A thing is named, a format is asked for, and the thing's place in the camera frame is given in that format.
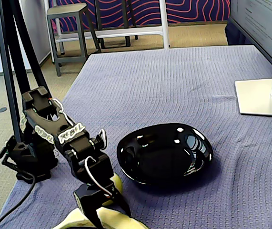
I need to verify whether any black tripod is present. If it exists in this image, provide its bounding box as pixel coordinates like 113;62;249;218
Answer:
0;0;49;144

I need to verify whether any green apple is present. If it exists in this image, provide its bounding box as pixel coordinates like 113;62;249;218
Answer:
101;173;123;206

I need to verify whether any white red forearm servo wire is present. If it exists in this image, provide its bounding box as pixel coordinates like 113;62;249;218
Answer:
51;99;76;126

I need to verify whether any blue textured cloth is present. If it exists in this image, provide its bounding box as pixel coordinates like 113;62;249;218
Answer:
0;45;272;229

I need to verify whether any yellow banana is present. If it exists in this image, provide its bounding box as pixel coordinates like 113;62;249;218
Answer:
52;207;150;229

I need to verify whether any white red gripper servo wire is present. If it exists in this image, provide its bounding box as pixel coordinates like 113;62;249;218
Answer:
84;156;114;198

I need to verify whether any grey monitor with stand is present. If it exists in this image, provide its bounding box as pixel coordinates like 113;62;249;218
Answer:
228;0;272;118

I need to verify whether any black looped cable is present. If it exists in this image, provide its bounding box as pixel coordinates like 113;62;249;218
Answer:
0;170;36;229

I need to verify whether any white metal table frame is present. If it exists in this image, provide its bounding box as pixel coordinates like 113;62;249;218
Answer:
44;0;171;64

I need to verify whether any dark metal chair frame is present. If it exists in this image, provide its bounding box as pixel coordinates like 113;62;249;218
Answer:
94;0;139;50

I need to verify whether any blue panel with red lines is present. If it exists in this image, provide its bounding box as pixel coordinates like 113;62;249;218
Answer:
49;0;232;33

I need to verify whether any black glossy bowl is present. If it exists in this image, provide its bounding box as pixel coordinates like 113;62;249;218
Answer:
116;123;214;186

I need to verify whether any grey metal stool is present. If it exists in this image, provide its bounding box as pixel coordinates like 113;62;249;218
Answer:
46;2;102;77

